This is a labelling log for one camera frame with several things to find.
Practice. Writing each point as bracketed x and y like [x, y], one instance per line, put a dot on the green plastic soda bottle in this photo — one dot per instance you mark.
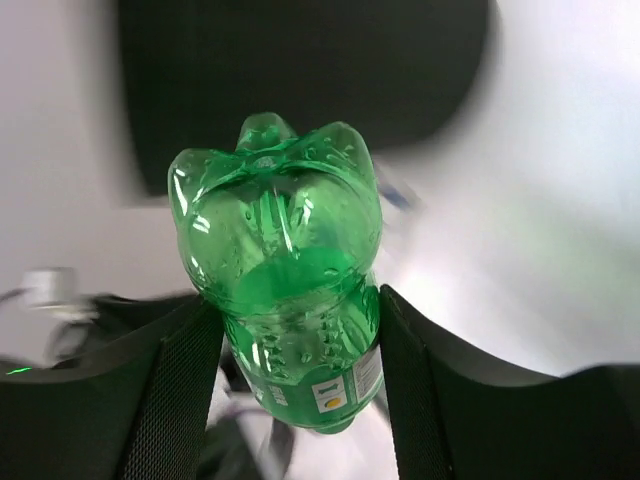
[280, 235]

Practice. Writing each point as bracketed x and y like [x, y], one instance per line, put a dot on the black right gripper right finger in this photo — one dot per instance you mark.
[458, 412]

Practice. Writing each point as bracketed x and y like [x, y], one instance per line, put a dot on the black plastic waste bin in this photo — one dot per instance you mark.
[193, 71]

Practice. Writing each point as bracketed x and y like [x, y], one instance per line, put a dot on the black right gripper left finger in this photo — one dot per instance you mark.
[135, 407]

